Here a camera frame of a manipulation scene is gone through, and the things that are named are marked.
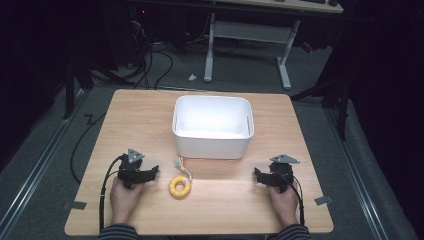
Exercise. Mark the red object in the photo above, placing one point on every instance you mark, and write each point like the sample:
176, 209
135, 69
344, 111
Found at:
307, 47

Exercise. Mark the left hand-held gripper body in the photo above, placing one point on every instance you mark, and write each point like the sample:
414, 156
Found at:
130, 173

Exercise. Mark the person's right hand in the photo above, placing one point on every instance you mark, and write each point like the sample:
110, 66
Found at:
286, 206

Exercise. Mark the aluminium floor rail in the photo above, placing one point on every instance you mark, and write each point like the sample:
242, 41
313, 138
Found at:
40, 160
353, 173

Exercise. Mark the white-legged desk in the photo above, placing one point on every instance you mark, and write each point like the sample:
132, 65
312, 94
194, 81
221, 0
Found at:
250, 31

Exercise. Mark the white plastic bin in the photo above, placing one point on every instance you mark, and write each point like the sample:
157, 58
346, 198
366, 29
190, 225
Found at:
213, 146

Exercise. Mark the person's left hand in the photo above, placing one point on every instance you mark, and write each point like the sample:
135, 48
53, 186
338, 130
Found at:
121, 203

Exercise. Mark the small white floor scrap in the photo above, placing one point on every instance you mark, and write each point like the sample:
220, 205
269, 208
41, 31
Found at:
192, 77

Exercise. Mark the grey tape piece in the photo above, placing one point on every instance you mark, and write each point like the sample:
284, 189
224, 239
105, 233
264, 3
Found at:
323, 200
77, 205

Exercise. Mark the black metal stand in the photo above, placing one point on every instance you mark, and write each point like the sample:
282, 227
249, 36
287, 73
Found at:
69, 90
341, 106

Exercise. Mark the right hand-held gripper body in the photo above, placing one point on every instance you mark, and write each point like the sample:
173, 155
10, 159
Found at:
282, 174

